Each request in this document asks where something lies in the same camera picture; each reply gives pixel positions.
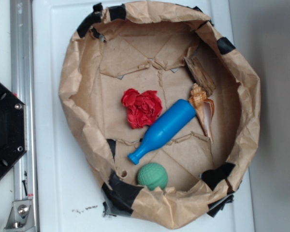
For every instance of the metal corner bracket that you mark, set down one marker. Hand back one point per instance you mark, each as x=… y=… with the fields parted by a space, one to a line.
x=21 y=218

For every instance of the orange spiral seashell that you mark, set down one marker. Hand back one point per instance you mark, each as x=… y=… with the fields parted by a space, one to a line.
x=204 y=108

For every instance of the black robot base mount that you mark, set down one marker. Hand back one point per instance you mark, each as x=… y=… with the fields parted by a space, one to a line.
x=12 y=130

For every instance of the green dimpled rubber ball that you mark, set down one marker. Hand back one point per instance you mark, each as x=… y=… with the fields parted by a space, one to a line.
x=153 y=175

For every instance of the brown paper-lined bin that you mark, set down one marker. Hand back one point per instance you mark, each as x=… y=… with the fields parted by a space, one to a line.
x=142 y=45

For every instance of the blue plastic bottle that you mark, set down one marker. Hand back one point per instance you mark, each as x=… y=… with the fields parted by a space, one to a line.
x=164 y=129

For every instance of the red crumpled paper ball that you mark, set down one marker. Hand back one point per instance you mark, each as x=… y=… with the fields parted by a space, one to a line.
x=143 y=109

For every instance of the aluminium extrusion rail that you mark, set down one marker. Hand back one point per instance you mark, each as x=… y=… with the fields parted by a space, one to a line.
x=25 y=170

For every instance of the small wooden block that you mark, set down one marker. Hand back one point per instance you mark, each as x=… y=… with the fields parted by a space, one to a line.
x=199 y=75

